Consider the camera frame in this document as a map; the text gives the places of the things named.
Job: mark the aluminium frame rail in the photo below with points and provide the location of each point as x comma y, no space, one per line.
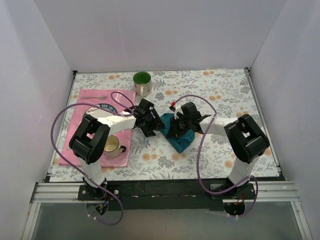
265,191

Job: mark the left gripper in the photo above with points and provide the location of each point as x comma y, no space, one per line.
152,122

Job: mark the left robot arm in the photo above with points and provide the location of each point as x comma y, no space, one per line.
89,140

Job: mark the teal cloth napkin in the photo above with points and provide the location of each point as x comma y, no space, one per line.
179,143

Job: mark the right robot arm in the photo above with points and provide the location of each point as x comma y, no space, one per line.
246,138

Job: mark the cream enamel cup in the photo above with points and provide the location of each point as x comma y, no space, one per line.
113,148

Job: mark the pink placemat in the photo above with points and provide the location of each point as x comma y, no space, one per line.
125,137

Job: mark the silver fork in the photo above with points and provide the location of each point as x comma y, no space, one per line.
94,97

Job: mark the white plate blue rim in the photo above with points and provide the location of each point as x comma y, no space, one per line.
103,110

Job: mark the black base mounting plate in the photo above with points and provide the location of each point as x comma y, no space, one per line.
162,195

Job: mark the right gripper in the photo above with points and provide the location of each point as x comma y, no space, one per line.
176,126

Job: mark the floral tablecloth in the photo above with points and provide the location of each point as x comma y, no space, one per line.
226,93

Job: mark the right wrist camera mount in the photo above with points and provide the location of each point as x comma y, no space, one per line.
178,112

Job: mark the green inside floral mug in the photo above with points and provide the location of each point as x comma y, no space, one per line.
142,83

